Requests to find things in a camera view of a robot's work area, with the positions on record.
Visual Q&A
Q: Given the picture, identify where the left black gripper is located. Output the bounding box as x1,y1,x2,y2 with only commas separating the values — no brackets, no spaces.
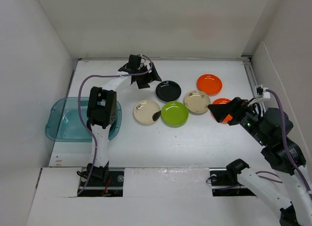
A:
136,63,161,89

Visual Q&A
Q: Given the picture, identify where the orange plate upper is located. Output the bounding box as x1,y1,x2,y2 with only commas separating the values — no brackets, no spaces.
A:
196,74,223,95

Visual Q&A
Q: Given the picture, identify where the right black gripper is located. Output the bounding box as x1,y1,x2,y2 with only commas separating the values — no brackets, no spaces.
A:
207,95,269,145

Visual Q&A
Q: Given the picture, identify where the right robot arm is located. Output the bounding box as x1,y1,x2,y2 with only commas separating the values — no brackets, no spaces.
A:
208,97,312,226

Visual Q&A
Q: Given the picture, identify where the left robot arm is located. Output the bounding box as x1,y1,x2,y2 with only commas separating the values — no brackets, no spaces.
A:
82,54,161,186

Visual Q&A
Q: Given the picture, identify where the beige plate with black patch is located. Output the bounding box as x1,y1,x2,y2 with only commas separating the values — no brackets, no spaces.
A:
133,100,161,125

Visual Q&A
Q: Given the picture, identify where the beige plate with flowers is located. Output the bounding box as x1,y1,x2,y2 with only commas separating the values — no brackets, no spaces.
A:
184,90,211,114

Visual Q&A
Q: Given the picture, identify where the green plate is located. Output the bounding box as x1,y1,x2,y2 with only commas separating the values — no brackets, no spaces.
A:
161,101,189,127

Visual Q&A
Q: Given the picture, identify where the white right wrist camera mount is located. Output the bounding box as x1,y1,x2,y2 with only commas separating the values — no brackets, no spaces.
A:
248,85,271,107

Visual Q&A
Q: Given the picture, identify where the orange plate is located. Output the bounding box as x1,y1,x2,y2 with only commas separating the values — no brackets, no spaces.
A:
196,74,223,95
213,98,233,124

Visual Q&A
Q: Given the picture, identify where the teal plastic bin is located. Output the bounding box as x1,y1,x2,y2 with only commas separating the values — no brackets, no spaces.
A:
45,97,122,142

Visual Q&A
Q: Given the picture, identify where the orange plate lower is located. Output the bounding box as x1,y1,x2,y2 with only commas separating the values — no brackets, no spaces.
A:
213,98,233,124

